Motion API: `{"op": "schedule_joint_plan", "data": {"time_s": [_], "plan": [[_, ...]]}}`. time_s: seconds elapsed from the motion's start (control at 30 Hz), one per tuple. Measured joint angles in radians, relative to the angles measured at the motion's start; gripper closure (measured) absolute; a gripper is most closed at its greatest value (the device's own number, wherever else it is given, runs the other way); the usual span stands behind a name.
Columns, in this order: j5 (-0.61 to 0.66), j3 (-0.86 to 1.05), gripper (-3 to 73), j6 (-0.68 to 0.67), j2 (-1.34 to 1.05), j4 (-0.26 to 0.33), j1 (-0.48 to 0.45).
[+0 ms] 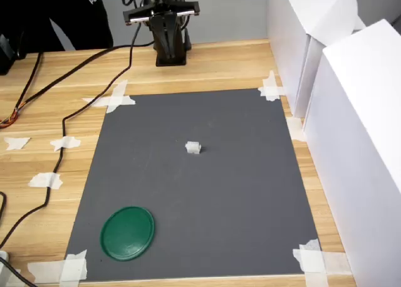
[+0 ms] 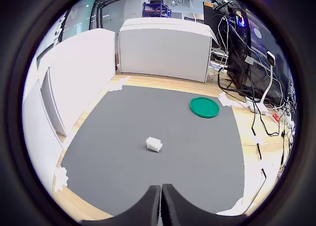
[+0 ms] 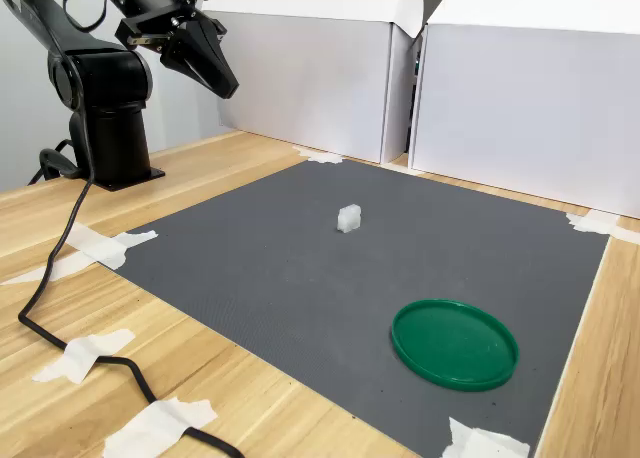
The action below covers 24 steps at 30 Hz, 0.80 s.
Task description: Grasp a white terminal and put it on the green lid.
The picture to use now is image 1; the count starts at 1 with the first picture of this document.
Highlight small white plastic terminal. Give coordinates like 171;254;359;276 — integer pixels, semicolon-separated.
184;141;202;155

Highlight round green lid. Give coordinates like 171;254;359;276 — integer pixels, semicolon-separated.
100;206;156;262

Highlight white masking tape patch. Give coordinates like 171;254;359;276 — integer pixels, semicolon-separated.
49;135;81;152
27;249;88;285
257;70;286;102
3;136;31;151
81;79;137;114
285;117;306;142
292;238;350;287
28;172;63;190

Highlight person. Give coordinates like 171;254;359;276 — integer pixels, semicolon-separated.
0;0;114;53

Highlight black device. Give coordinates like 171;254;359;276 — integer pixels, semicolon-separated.
0;33;16;76

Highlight dark grey mat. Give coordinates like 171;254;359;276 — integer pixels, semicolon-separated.
64;88;323;282

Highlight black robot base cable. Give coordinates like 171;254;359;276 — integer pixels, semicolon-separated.
0;41;156;130

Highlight thin black cable, orange wires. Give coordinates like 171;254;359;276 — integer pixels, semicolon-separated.
14;51;43;112

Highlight black camera cable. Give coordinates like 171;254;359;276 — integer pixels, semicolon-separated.
0;0;147;249

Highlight black power adapter cable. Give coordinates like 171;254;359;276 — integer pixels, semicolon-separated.
0;256;39;287

